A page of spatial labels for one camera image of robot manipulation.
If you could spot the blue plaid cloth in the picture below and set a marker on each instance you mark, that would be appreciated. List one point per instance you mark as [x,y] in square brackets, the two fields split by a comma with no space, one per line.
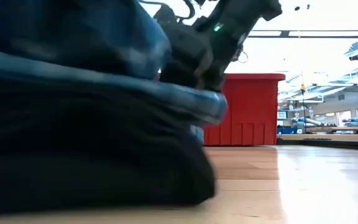
[89,40]

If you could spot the black garment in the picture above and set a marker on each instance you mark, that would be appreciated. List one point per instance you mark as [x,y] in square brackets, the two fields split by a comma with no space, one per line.
[89,161]

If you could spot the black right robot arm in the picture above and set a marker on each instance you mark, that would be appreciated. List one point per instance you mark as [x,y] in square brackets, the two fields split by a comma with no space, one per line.
[244,12]

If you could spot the red plastic bin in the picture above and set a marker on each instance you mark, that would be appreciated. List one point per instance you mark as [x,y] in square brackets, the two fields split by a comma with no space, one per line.
[250,109]

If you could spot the blue white sign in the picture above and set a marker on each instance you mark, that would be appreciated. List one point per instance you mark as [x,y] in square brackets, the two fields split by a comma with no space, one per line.
[281,115]

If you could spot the beige wooden table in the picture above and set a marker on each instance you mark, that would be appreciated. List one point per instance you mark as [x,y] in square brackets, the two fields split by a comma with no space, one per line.
[328,137]

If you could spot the black ceiling dome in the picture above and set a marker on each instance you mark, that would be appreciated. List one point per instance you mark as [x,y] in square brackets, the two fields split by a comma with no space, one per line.
[356,57]

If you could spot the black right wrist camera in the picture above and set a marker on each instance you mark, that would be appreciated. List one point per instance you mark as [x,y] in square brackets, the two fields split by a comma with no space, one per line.
[166,15]

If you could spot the black aluminium base frame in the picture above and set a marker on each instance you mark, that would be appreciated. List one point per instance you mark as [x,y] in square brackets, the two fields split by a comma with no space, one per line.
[337,145]

